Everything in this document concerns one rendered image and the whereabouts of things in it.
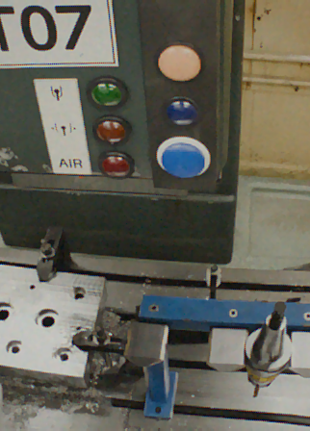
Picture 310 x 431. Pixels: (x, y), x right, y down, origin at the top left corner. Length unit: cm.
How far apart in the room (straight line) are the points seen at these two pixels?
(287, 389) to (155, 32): 84
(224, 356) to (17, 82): 48
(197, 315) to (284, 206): 107
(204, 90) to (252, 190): 145
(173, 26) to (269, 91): 128
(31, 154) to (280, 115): 129
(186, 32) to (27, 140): 15
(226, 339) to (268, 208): 106
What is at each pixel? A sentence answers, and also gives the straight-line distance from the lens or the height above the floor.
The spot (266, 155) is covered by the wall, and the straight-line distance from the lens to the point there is 175.
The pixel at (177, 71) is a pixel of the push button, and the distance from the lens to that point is 33.
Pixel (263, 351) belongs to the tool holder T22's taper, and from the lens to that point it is 69.
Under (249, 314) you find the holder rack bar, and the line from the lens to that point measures 74.
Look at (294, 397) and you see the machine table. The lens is 105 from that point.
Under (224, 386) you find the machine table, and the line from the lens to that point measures 104.
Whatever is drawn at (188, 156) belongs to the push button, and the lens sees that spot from 37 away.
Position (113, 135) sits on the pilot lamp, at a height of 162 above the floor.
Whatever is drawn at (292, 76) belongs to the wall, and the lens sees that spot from 156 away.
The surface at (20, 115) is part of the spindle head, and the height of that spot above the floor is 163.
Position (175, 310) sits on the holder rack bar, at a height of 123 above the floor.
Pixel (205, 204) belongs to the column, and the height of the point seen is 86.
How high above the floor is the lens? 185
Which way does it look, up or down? 47 degrees down
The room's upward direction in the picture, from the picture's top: 5 degrees counter-clockwise
